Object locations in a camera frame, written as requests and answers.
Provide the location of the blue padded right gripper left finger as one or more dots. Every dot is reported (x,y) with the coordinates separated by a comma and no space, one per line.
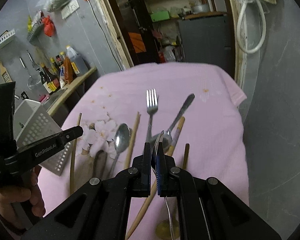
(141,173)

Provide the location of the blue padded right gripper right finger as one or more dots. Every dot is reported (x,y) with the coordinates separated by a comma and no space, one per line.
(163,165)

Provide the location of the small silver spoon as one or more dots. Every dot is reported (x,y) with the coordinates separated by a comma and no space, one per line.
(167,137)

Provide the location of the large silver spoon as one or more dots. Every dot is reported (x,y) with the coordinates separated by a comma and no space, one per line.
(121,143)

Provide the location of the white perforated utensil holder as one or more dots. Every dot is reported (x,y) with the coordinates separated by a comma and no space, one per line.
(31,123)

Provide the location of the person's left hand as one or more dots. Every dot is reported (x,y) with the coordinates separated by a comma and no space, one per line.
(11,195)

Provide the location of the pink floral table cloth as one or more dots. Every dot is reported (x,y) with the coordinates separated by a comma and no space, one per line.
(213,125)

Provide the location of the silver fork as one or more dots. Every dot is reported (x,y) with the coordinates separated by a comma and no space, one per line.
(152,108)

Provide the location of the hanging mesh strainer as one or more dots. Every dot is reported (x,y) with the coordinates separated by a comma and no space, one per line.
(33,80)

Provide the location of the dark soy sauce bottle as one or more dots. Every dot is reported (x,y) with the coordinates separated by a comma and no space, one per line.
(49,81)

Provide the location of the orange sauce pouch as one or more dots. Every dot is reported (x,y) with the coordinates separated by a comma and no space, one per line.
(68,71)

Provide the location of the large dark vinegar jug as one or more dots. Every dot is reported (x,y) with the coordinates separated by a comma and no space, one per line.
(77,62)

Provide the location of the grey metal cabinet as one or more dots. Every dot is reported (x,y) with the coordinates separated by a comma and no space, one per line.
(209,40)

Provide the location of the red plastic bag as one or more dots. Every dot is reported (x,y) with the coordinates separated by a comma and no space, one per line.
(49,27)

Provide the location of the green box on shelf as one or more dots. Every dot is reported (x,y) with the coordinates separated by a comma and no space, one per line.
(160,16)

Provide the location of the aluminium pot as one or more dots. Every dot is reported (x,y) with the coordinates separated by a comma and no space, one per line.
(200,8)

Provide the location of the white wall basket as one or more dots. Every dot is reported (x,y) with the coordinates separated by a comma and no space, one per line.
(6,38)

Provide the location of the grey wall shelf rack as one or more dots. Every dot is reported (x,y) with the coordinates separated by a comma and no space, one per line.
(36,29)

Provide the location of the white wall socket panel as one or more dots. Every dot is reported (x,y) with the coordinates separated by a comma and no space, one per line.
(70,8)

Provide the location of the wooden door frame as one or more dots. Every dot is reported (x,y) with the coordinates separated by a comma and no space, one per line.
(115,37)

